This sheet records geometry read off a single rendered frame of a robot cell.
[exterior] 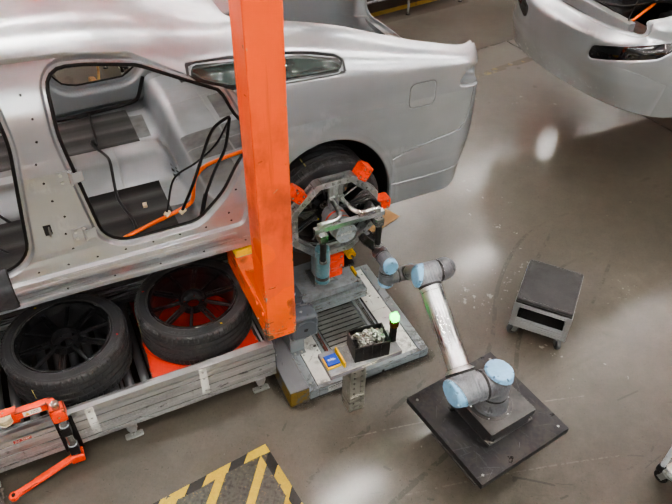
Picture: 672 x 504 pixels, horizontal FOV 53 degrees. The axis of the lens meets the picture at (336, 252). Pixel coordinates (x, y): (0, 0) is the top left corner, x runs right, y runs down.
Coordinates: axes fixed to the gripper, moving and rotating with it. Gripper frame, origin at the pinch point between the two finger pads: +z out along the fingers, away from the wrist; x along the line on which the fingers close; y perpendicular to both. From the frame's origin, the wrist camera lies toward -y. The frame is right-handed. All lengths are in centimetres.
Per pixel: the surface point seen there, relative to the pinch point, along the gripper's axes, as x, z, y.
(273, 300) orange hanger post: -41, -50, -67
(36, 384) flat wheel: -149, -25, -129
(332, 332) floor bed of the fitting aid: -61, -22, 20
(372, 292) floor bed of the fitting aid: -33, -3, 46
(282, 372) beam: -86, -43, -15
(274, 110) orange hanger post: 40, -50, -139
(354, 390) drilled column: -60, -77, 2
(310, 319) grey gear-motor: -52, -33, -17
